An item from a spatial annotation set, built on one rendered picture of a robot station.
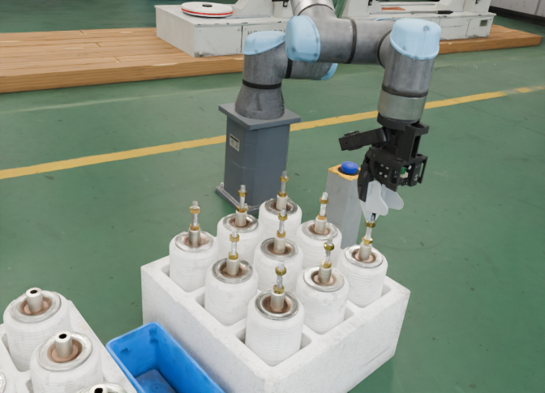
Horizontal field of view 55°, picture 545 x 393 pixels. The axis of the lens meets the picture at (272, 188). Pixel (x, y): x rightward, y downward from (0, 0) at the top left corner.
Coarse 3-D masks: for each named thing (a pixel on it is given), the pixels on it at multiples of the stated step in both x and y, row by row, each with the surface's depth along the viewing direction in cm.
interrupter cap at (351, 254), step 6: (354, 246) 106; (348, 252) 104; (354, 252) 104; (372, 252) 105; (378, 252) 105; (348, 258) 102; (354, 258) 102; (372, 258) 103; (378, 258) 103; (354, 264) 101; (360, 264) 100; (366, 264) 101; (372, 264) 101; (378, 264) 101
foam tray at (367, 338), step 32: (160, 288) 102; (384, 288) 108; (160, 320) 106; (192, 320) 96; (352, 320) 97; (384, 320) 103; (192, 352) 99; (224, 352) 90; (320, 352) 90; (352, 352) 99; (384, 352) 110; (224, 384) 93; (256, 384) 85; (288, 384) 86; (320, 384) 95; (352, 384) 105
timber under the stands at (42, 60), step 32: (32, 32) 315; (64, 32) 321; (96, 32) 328; (128, 32) 336; (512, 32) 461; (0, 64) 253; (32, 64) 257; (64, 64) 262; (96, 64) 267; (128, 64) 272; (160, 64) 278; (192, 64) 287; (224, 64) 298
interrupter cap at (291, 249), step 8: (264, 240) 105; (272, 240) 106; (288, 240) 106; (264, 248) 103; (272, 248) 103; (288, 248) 104; (296, 248) 104; (272, 256) 101; (280, 256) 101; (288, 256) 101
